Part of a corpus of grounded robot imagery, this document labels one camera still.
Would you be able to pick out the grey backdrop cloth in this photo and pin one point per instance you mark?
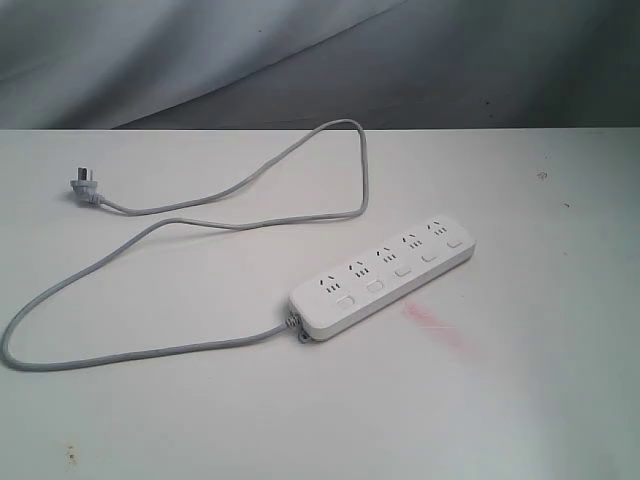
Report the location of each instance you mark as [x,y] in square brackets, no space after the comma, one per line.
[296,64]

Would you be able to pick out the grey wall plug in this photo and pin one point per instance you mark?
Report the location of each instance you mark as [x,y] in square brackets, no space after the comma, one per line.
[85,188]

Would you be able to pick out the white five-socket power strip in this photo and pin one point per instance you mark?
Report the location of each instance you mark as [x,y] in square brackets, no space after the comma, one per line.
[345,295]

